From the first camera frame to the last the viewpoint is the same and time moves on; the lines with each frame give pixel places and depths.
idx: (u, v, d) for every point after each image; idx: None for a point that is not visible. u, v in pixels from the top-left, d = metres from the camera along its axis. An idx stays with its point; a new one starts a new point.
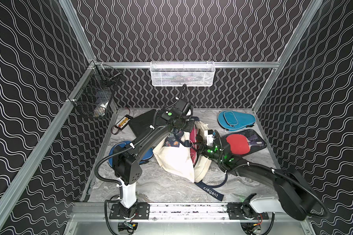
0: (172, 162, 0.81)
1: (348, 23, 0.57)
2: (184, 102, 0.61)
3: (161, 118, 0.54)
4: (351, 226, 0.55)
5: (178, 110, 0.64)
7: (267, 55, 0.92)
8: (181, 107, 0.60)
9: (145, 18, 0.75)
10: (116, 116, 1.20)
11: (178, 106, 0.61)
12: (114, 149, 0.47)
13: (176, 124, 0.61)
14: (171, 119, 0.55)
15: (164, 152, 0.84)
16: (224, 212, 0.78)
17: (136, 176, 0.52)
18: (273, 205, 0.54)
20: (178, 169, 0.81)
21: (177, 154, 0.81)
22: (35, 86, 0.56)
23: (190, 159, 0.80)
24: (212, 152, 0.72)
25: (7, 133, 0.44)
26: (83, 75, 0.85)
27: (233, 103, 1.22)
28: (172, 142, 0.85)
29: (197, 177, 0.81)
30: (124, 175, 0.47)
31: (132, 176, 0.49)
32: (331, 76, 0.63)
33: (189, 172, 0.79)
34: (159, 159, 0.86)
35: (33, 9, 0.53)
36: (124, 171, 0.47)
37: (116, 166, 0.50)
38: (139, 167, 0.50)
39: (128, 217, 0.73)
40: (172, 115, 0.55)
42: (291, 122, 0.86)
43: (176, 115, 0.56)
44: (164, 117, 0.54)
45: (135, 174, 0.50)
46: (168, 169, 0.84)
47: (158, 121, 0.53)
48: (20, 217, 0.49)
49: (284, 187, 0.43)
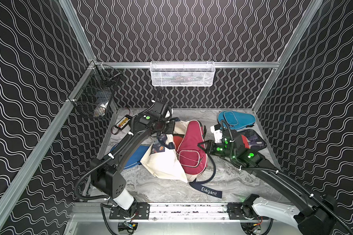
0: (162, 167, 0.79)
1: (348, 23, 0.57)
2: (161, 104, 0.60)
3: (139, 122, 0.52)
4: (351, 226, 0.55)
5: (156, 113, 0.60)
7: (267, 55, 0.92)
8: (159, 109, 0.60)
9: (145, 18, 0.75)
10: (116, 116, 1.20)
11: (155, 109, 0.60)
12: (92, 162, 0.42)
13: (157, 128, 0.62)
14: (149, 123, 0.53)
15: (152, 160, 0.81)
16: (224, 212, 0.78)
17: (120, 188, 0.48)
18: (281, 216, 0.53)
20: (168, 173, 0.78)
21: (164, 159, 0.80)
22: (35, 86, 0.56)
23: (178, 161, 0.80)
24: (222, 150, 0.63)
25: (7, 133, 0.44)
26: (83, 75, 0.85)
27: (233, 103, 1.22)
28: (157, 148, 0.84)
29: (190, 176, 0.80)
30: (107, 189, 0.43)
31: (115, 188, 0.45)
32: (331, 76, 0.63)
33: (181, 173, 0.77)
34: (148, 168, 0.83)
35: (33, 9, 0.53)
36: (106, 185, 0.43)
37: (94, 181, 0.45)
38: (122, 177, 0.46)
39: (128, 217, 0.73)
40: (151, 118, 0.53)
42: (291, 122, 0.86)
43: (155, 119, 0.55)
44: (143, 121, 0.53)
45: (118, 186, 0.46)
46: (160, 176, 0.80)
47: (137, 126, 0.51)
48: (20, 217, 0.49)
49: (323, 220, 0.37)
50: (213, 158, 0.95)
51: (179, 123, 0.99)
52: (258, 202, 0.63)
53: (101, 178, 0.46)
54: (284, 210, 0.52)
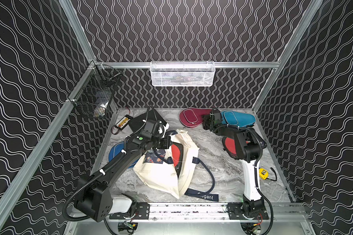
0: (156, 177, 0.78)
1: (348, 23, 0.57)
2: (152, 122, 0.61)
3: (132, 142, 0.55)
4: (351, 226, 0.55)
5: (147, 133, 0.62)
7: (267, 55, 0.92)
8: (150, 128, 0.62)
9: (145, 18, 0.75)
10: (116, 116, 1.20)
11: (146, 128, 0.62)
12: (80, 178, 0.41)
13: (148, 148, 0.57)
14: (142, 143, 0.56)
15: (146, 169, 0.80)
16: (224, 212, 0.78)
17: (105, 210, 0.44)
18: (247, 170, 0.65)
20: (161, 185, 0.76)
21: (161, 170, 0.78)
22: (35, 86, 0.56)
23: (175, 176, 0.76)
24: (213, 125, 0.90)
25: (7, 133, 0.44)
26: (83, 75, 0.85)
27: (233, 103, 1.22)
28: (154, 159, 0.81)
29: (181, 189, 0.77)
30: (91, 210, 0.40)
31: (101, 209, 0.42)
32: (331, 76, 0.63)
33: (173, 187, 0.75)
34: (140, 176, 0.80)
35: (33, 9, 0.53)
36: (90, 206, 0.40)
37: (79, 200, 0.41)
38: (111, 198, 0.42)
39: (128, 217, 0.73)
40: (143, 139, 0.57)
42: (291, 122, 0.86)
43: (147, 139, 0.58)
44: (136, 141, 0.55)
45: (104, 207, 0.43)
46: (151, 185, 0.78)
47: (129, 145, 0.53)
48: (20, 217, 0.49)
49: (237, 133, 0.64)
50: (213, 158, 0.95)
51: (179, 132, 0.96)
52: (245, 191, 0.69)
53: (86, 199, 0.42)
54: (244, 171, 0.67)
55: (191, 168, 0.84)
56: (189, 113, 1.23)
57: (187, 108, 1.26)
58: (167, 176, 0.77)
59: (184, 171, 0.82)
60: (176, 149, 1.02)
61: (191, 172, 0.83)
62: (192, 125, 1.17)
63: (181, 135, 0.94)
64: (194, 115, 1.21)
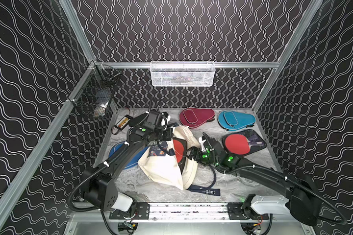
0: (159, 170, 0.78)
1: (348, 23, 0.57)
2: (155, 114, 0.61)
3: (135, 133, 0.54)
4: (351, 226, 0.55)
5: (150, 125, 0.62)
7: (267, 55, 0.92)
8: (153, 120, 0.62)
9: (145, 18, 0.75)
10: (116, 116, 1.20)
11: (149, 120, 0.62)
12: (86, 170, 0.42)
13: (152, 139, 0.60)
14: (145, 134, 0.55)
15: (150, 162, 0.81)
16: (224, 213, 0.77)
17: (111, 200, 0.46)
18: (277, 208, 0.54)
20: (164, 177, 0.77)
21: (163, 163, 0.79)
22: (35, 86, 0.56)
23: (178, 167, 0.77)
24: (207, 157, 0.68)
25: (7, 133, 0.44)
26: (83, 75, 0.85)
27: (234, 103, 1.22)
28: (157, 152, 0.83)
29: (185, 184, 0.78)
30: (98, 200, 0.41)
31: (107, 199, 0.43)
32: (331, 76, 0.63)
33: (177, 178, 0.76)
34: (144, 170, 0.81)
35: (33, 9, 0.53)
36: (96, 197, 0.41)
37: (85, 192, 0.43)
38: (115, 189, 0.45)
39: (128, 217, 0.73)
40: (146, 130, 0.56)
42: (291, 122, 0.86)
43: (150, 131, 0.58)
44: (138, 133, 0.55)
45: (109, 198, 0.44)
46: (155, 179, 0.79)
47: (132, 137, 0.53)
48: (20, 217, 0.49)
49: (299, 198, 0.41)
50: None
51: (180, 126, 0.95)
52: (255, 200, 0.64)
53: (92, 190, 0.43)
54: (276, 201, 0.53)
55: (193, 163, 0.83)
56: (190, 113, 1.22)
57: (187, 107, 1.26)
58: (170, 168, 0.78)
59: (187, 168, 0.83)
60: (180, 144, 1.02)
61: (194, 169, 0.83)
62: (192, 125, 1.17)
63: (183, 129, 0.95)
64: (194, 116, 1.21)
